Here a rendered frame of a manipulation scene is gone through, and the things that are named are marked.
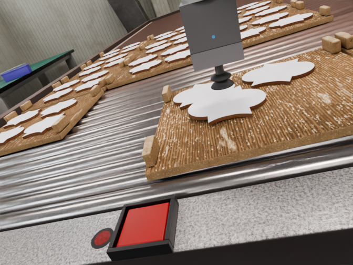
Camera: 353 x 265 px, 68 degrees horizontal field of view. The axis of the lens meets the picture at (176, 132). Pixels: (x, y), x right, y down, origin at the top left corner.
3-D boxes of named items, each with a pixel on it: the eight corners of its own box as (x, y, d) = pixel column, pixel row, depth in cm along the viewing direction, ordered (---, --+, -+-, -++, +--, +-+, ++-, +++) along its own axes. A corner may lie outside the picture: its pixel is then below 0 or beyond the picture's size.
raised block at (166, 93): (170, 101, 65) (167, 92, 63) (163, 103, 65) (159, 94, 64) (173, 93, 70) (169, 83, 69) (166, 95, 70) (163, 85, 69)
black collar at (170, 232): (173, 253, 29) (168, 243, 28) (112, 262, 31) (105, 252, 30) (179, 203, 35) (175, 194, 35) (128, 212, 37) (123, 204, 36)
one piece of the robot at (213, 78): (229, 67, 49) (231, 77, 50) (208, 72, 50) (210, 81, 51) (232, 73, 46) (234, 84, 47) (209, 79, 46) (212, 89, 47)
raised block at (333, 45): (342, 52, 56) (341, 39, 55) (333, 54, 57) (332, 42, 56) (329, 46, 62) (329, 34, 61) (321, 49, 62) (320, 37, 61)
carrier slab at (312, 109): (452, 112, 33) (454, 101, 32) (147, 182, 41) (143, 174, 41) (328, 51, 63) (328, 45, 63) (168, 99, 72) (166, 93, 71)
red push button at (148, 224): (167, 248, 30) (163, 240, 29) (120, 255, 31) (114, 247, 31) (173, 209, 35) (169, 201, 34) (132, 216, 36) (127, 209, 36)
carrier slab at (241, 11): (280, 4, 146) (279, -4, 145) (208, 29, 156) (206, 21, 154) (267, 1, 177) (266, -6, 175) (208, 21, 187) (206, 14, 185)
